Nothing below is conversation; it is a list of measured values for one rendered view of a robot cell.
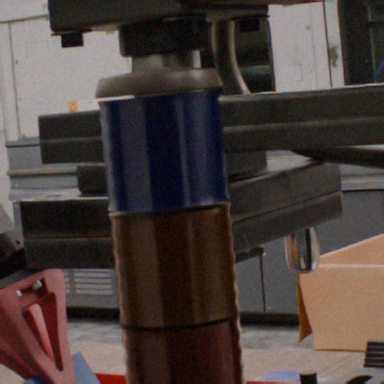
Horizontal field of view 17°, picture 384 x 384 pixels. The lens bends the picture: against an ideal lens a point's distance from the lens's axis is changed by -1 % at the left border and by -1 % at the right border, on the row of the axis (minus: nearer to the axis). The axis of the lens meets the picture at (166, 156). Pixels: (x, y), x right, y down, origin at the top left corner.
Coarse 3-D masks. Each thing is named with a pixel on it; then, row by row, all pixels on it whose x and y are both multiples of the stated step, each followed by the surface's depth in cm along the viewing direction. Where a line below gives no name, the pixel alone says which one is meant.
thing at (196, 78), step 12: (132, 72) 38; (144, 72) 38; (156, 72) 37; (168, 72) 37; (180, 72) 37; (192, 72) 38; (204, 72) 38; (216, 72) 39; (108, 84) 38; (120, 84) 38; (132, 84) 37; (144, 84) 37; (156, 84) 37; (168, 84) 37; (180, 84) 37; (192, 84) 37; (204, 84) 38; (216, 84) 38; (96, 96) 39; (108, 96) 38; (120, 96) 38
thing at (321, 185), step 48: (144, 48) 66; (192, 48) 66; (240, 96) 70; (288, 96) 60; (336, 96) 59; (48, 144) 68; (96, 144) 66; (240, 144) 62; (288, 144) 60; (336, 144) 59; (96, 192) 65; (240, 192) 64; (288, 192) 69; (336, 192) 74; (48, 240) 64; (96, 240) 62; (240, 240) 64; (288, 240) 73
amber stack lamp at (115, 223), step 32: (128, 224) 38; (160, 224) 38; (192, 224) 38; (224, 224) 38; (128, 256) 38; (160, 256) 38; (192, 256) 38; (224, 256) 38; (128, 288) 38; (160, 288) 38; (192, 288) 38; (224, 288) 38; (128, 320) 38; (160, 320) 38; (192, 320) 38
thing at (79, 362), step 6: (78, 354) 79; (72, 360) 79; (78, 360) 79; (84, 360) 80; (78, 366) 79; (84, 366) 79; (78, 372) 79; (84, 372) 79; (90, 372) 79; (30, 378) 75; (36, 378) 76; (78, 378) 78; (84, 378) 79; (90, 378) 79; (96, 378) 79
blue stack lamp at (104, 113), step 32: (160, 96) 37; (192, 96) 38; (128, 128) 38; (160, 128) 37; (192, 128) 38; (128, 160) 38; (160, 160) 37; (192, 160) 38; (224, 160) 39; (128, 192) 38; (160, 192) 37; (192, 192) 38; (224, 192) 39
